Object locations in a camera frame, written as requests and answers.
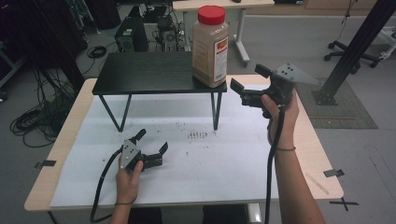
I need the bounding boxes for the black computer tower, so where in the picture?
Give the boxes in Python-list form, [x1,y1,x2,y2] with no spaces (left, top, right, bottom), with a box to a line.
[114,16,149,53]

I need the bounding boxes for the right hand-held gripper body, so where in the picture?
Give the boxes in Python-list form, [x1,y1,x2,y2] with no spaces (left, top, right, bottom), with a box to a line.
[239,62,322,119]

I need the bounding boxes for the left hand-held gripper cable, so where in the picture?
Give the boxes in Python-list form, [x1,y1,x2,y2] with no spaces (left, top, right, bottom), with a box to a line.
[90,147,124,224]

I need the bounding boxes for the small black shelf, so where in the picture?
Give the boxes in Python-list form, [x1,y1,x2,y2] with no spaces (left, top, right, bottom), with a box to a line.
[92,50,229,133]

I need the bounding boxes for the spice jar with red lid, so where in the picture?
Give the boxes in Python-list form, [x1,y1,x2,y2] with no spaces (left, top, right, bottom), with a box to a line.
[191,5,231,89]

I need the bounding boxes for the coiled black cable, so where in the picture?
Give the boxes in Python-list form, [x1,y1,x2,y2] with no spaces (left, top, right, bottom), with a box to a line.
[86,45,107,60]

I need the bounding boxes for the white paper sheet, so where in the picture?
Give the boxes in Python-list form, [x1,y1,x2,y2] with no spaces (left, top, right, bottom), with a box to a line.
[49,83,280,208]

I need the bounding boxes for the grey floor mat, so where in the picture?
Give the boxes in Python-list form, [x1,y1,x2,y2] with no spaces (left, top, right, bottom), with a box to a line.
[296,77,378,131]

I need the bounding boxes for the right hand-held gripper cable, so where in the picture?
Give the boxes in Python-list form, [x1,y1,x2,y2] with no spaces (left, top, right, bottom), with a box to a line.
[263,105,287,224]

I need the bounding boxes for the hand-held gripper cable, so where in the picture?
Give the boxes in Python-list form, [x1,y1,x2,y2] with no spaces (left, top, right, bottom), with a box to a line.
[263,105,287,224]
[90,147,124,224]

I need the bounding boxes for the black tape strip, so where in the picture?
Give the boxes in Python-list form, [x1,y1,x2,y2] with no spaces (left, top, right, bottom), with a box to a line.
[322,168,346,178]
[35,160,58,170]

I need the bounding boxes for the person's left hand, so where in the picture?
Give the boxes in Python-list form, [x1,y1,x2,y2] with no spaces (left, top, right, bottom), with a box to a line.
[115,161,145,205]

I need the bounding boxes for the black tape cross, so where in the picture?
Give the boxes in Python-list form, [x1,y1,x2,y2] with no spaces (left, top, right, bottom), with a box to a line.
[329,197,360,213]

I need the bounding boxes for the person's right hand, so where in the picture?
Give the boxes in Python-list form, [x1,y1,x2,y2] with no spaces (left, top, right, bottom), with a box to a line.
[260,92,301,151]

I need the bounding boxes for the black metal frame post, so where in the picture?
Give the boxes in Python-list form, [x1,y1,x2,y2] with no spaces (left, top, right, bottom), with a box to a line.
[312,0,396,106]

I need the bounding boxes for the office chair base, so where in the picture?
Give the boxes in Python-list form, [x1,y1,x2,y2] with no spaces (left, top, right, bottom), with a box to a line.
[323,39,383,70]

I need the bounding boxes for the person's legs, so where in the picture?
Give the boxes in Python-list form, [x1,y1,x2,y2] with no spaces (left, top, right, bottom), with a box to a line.
[128,204,250,224]

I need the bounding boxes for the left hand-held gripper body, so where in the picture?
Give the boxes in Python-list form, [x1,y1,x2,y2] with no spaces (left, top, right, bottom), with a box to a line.
[120,138,164,172]

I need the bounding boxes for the black floor cable bundle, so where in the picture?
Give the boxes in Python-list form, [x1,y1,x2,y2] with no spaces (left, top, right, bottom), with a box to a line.
[8,66,74,148]

